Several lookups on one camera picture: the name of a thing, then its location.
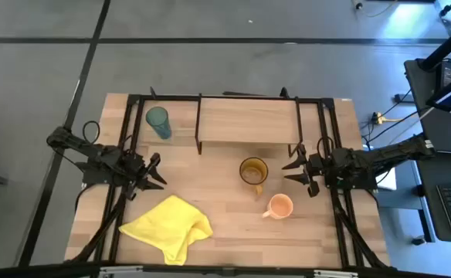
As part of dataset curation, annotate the teal faceted plastic tumbler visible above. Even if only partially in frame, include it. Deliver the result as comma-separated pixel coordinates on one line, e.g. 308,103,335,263
144,106,172,141

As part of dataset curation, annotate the black desk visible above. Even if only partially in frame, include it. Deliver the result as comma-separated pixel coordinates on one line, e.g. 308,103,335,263
404,57,451,245

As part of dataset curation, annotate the yellow microfibre cloth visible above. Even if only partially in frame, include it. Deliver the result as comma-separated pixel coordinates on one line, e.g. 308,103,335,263
118,195,214,266

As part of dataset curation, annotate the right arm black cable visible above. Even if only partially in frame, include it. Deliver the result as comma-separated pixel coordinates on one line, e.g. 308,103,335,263
317,135,335,159

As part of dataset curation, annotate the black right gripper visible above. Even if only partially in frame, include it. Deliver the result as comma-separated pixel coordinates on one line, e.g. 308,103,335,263
281,153,335,189

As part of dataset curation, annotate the wooden shelf with black legs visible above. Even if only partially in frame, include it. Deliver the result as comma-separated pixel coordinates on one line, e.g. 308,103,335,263
194,92,307,158

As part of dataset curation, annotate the amber glass mug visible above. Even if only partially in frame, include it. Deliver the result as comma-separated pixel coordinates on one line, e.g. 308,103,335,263
239,156,270,196

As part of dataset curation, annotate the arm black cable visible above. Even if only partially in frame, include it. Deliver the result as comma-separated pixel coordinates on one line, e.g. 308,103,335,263
82,120,101,145
317,135,335,159

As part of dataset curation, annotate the black slanted pole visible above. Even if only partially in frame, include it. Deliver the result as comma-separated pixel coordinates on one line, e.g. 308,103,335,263
418,29,451,73

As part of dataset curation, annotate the black metal rig frame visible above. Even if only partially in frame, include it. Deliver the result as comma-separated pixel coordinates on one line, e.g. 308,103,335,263
65,86,396,271

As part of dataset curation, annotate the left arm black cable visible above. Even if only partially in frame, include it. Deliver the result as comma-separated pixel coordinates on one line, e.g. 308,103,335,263
82,120,101,145

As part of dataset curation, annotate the peach ceramic mug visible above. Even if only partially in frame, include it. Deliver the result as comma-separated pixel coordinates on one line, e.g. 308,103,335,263
262,193,294,221

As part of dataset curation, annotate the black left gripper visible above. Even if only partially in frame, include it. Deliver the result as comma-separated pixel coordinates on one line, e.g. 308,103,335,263
123,153,168,201

